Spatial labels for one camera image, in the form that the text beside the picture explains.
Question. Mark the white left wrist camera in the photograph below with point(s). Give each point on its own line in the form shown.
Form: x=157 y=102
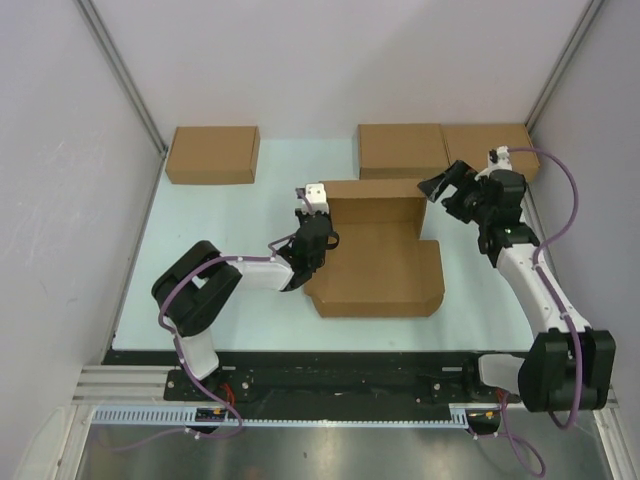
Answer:
x=313 y=198

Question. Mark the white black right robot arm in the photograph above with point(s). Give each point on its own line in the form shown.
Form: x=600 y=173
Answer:
x=545 y=310

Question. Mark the aluminium corner post left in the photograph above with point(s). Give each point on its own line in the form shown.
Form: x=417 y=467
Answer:
x=115 y=61

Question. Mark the cardboard box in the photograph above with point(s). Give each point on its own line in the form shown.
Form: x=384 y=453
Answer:
x=472 y=142
x=382 y=268
x=401 y=151
x=213 y=155

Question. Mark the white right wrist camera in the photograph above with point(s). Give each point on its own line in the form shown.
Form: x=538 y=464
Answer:
x=497 y=159

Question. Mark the aluminium corner post right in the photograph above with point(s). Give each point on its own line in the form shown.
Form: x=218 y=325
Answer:
x=586 y=21

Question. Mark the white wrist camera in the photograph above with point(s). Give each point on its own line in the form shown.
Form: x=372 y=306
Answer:
x=313 y=198
x=497 y=159

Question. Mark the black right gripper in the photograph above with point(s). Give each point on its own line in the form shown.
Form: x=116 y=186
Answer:
x=457 y=174

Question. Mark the white slotted cable duct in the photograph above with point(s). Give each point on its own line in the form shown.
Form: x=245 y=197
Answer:
x=451 y=416

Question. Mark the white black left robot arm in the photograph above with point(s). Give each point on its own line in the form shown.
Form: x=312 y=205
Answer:
x=193 y=292

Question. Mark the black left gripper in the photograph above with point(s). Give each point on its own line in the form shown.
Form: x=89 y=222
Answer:
x=300 y=215

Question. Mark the aluminium corner post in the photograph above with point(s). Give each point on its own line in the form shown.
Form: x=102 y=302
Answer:
x=586 y=21
x=115 y=61

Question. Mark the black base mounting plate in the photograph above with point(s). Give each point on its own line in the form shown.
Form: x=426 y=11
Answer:
x=355 y=406

